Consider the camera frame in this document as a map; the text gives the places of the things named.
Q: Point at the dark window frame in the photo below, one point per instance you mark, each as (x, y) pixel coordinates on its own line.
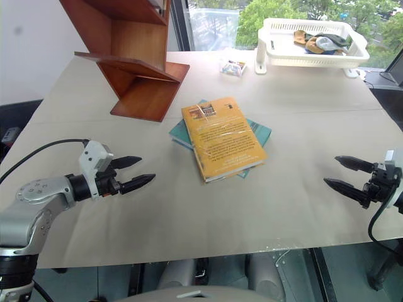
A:
(181, 25)

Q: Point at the teal book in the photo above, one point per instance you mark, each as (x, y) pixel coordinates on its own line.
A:
(259, 130)

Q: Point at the white plastic basket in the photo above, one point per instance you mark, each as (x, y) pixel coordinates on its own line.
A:
(311, 61)

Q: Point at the black table leg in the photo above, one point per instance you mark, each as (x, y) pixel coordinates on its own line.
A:
(382, 267)

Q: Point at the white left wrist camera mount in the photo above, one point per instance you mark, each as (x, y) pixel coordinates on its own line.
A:
(94, 160)

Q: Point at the grey white sock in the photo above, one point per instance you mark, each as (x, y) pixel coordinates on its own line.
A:
(325, 44)

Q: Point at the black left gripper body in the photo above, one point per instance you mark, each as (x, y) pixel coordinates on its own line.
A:
(107, 185)

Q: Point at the brown cloth piece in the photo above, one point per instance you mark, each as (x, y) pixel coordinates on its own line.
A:
(299, 37)

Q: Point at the grey rounded robot leg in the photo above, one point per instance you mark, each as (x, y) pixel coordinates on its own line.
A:
(178, 273)
(266, 273)

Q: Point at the brown wooden bookshelf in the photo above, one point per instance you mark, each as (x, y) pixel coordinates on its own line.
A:
(138, 47)

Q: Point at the small clear colourful packet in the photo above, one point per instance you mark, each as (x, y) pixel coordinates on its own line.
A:
(233, 67)

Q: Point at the black side desk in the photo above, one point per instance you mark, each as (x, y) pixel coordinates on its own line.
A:
(388, 97)

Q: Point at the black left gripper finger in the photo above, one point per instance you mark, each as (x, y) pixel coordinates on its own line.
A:
(138, 182)
(127, 161)

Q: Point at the yellow wrapped book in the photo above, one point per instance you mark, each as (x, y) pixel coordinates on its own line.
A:
(223, 138)

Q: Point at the mustard yellow cloth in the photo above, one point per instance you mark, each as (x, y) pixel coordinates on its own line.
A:
(313, 47)

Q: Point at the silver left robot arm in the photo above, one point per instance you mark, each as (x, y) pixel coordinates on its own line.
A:
(28, 217)

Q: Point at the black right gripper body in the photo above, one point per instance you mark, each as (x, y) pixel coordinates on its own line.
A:
(376, 185)

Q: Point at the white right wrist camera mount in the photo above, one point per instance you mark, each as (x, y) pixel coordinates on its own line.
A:
(392, 160)

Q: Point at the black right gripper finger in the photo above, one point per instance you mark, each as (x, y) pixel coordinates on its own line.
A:
(355, 163)
(346, 188)

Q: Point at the grey robot torso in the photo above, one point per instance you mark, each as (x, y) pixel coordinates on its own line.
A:
(201, 294)

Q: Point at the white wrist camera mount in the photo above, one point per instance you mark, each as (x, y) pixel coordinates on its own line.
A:
(94, 160)
(392, 160)

